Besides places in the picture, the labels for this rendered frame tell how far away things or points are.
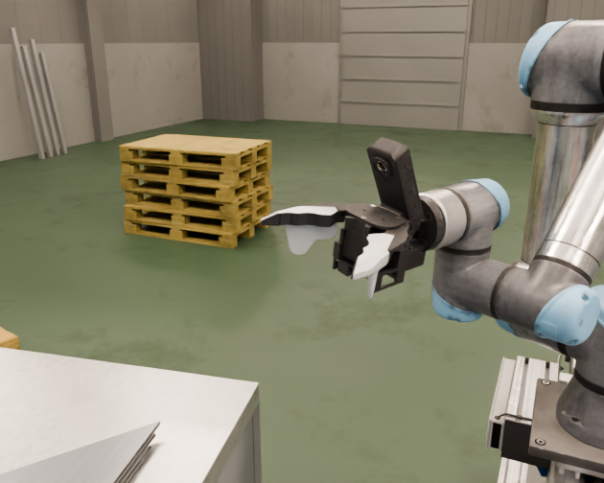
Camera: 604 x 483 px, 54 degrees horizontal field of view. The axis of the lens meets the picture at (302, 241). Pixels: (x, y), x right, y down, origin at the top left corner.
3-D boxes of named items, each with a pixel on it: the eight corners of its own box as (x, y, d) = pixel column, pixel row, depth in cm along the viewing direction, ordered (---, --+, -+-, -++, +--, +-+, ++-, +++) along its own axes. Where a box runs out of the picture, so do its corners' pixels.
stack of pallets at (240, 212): (276, 224, 557) (274, 140, 531) (237, 249, 490) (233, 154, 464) (172, 211, 599) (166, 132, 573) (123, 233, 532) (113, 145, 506)
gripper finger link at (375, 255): (376, 324, 58) (386, 282, 66) (384, 270, 56) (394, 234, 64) (345, 317, 59) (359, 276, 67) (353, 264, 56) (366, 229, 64)
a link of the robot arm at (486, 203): (510, 239, 83) (518, 179, 80) (464, 257, 76) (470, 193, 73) (463, 226, 88) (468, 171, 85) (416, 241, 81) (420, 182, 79)
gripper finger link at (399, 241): (402, 266, 60) (408, 234, 68) (404, 253, 60) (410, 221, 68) (356, 258, 61) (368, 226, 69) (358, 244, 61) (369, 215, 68)
